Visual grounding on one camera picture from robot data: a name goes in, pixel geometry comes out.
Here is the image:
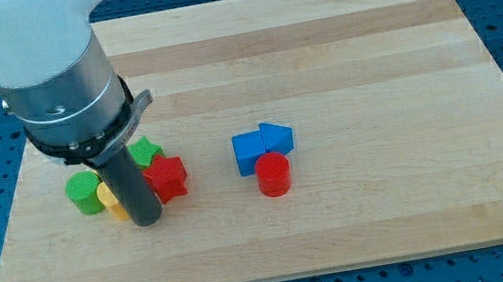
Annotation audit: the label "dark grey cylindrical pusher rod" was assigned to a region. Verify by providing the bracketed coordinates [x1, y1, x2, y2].
[98, 147, 163, 227]

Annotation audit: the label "black clamp ring with lever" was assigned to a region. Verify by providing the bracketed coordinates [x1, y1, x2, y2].
[26, 76, 153, 169]

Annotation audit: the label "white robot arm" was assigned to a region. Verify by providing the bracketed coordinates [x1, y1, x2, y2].
[0, 0, 163, 227]

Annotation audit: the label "yellow heart block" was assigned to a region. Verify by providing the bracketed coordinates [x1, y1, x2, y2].
[96, 182, 130, 221]

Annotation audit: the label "green star block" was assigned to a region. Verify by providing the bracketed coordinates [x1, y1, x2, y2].
[127, 136, 164, 170]

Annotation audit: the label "green cylinder block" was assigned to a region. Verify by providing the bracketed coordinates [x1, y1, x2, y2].
[64, 171, 104, 216]

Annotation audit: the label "red star block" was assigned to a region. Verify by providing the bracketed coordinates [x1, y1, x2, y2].
[142, 155, 188, 204]

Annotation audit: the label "blue cube block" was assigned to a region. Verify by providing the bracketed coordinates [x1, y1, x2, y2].
[231, 130, 266, 177]

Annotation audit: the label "red cylinder block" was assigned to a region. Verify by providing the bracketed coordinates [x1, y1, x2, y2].
[255, 152, 292, 198]

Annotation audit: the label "blue triangle block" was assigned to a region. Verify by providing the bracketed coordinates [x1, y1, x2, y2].
[258, 122, 295, 155]

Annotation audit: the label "wooden board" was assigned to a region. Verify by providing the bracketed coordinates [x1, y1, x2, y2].
[0, 0, 503, 282]

